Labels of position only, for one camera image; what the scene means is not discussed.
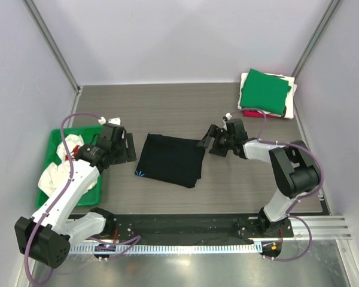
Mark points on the black t shirt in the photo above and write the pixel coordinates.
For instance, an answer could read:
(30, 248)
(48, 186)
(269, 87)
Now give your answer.
(173, 160)

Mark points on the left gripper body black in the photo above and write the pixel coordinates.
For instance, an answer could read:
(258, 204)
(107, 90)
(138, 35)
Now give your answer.
(117, 149)

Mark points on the aluminium corner post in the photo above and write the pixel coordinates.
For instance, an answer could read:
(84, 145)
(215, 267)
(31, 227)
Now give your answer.
(316, 36)
(46, 34)

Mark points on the folded pink t shirt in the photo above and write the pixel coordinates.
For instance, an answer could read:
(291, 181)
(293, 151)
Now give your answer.
(251, 113)

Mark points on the slotted cable duct strip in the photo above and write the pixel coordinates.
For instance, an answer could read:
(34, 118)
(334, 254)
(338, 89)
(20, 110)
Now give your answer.
(92, 248)

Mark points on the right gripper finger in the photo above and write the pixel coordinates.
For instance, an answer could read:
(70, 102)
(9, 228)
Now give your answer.
(216, 133)
(205, 142)

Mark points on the aluminium rail frame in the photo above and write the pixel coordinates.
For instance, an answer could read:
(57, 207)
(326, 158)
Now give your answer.
(325, 227)

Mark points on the left aluminium corner post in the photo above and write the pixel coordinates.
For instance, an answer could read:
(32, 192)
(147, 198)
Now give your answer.
(46, 34)

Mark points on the folded green t shirt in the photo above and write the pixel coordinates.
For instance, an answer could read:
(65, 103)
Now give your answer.
(265, 92)

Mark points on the white t shirt in bin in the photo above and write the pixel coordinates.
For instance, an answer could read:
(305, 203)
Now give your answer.
(57, 165)

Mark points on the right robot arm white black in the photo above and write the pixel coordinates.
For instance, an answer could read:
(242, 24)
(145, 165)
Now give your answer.
(294, 167)

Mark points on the right aluminium corner post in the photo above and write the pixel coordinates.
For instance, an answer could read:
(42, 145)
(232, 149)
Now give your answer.
(316, 36)

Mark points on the folded white t shirt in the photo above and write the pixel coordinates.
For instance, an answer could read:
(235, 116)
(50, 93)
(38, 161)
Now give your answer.
(289, 109)

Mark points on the red white patterned t shirt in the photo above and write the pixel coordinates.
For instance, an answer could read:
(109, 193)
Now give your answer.
(74, 152)

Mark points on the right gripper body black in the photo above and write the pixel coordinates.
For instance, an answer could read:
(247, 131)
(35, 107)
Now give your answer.
(222, 143)

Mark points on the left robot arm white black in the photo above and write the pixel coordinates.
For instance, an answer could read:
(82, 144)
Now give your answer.
(47, 236)

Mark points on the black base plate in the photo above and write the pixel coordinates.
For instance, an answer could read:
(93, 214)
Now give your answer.
(219, 229)

